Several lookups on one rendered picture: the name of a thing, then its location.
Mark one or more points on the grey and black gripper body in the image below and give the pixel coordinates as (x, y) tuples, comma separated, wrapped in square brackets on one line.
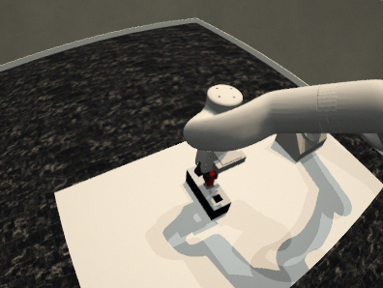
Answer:
[(206, 159)]

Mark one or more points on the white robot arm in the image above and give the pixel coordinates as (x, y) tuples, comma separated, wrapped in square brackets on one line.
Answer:
[(347, 107)]

